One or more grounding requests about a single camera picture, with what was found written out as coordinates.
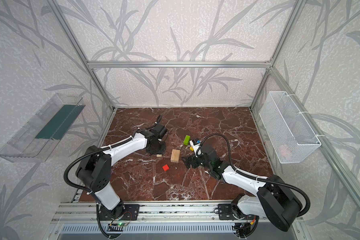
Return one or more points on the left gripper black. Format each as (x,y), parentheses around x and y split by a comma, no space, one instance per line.
(155,145)

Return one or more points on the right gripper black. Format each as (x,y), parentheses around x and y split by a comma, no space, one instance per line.
(195,160)

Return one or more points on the grooved natural wood block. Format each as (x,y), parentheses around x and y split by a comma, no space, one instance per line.
(175,156)

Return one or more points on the green long block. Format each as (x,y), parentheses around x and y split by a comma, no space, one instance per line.
(187,140)

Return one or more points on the red cube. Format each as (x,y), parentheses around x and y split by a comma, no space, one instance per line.
(166,168)

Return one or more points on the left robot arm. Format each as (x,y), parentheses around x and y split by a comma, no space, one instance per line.
(92,171)

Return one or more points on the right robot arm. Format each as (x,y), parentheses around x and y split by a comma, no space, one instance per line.
(270,197)

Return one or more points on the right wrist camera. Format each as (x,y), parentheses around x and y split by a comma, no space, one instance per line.
(195,143)

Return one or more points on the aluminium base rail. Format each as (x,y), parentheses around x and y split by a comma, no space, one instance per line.
(149,212)

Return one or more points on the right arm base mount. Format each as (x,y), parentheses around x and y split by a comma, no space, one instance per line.
(225,212)

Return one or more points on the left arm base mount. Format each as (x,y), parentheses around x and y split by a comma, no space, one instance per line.
(128,212)

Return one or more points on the white wire wall basket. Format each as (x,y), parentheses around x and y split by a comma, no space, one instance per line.
(291,136)

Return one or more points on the aluminium frame crossbar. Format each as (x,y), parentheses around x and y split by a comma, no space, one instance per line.
(177,64)

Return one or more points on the clear plastic wall bin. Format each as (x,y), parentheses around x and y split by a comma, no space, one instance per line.
(38,138)

